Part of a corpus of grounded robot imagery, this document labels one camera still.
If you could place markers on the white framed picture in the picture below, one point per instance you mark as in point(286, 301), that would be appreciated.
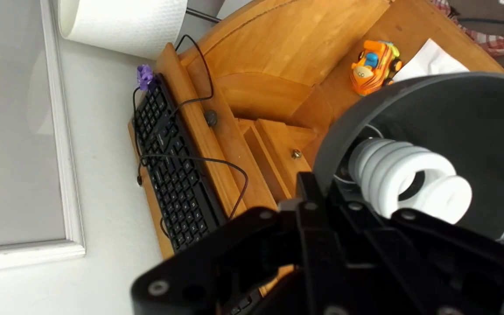
point(39, 200)

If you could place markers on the purple small object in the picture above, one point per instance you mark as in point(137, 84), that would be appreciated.
point(146, 76)

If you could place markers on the white paper towel roll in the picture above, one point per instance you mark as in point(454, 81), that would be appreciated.
point(130, 27)

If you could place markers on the wooden roll-top desk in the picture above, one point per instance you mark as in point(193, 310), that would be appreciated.
point(261, 90)

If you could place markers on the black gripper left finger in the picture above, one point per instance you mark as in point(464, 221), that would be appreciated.
point(249, 266)

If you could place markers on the black computer keyboard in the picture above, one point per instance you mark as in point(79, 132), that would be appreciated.
point(181, 182)

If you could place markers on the white crumpled paper sheet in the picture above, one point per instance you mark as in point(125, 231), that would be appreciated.
point(429, 60)

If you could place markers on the black gooseneck desk lamp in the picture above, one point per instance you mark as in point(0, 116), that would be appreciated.
point(433, 144)

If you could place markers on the orange toy car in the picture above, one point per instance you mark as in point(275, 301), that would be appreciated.
point(375, 67)

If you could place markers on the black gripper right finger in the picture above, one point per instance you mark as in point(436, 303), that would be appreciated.
point(424, 266)

